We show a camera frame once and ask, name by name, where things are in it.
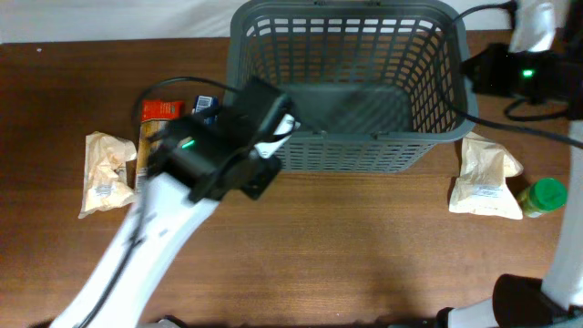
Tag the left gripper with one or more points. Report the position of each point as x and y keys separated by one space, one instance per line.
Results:
x=266 y=180

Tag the blue tissue box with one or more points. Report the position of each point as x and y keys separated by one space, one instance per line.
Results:
x=205 y=107

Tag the orange pasta package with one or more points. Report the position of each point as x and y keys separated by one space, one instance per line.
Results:
x=155 y=115

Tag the grey plastic basket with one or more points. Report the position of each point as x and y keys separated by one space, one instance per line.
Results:
x=375 y=84

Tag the beige food bag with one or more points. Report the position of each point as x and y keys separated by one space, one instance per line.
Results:
x=105 y=184
x=481 y=187

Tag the green lidded spice jar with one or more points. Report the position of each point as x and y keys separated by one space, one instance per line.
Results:
x=542 y=197

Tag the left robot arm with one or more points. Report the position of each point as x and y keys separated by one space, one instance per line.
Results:
x=198 y=159

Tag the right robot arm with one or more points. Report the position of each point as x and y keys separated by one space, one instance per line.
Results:
x=546 y=89

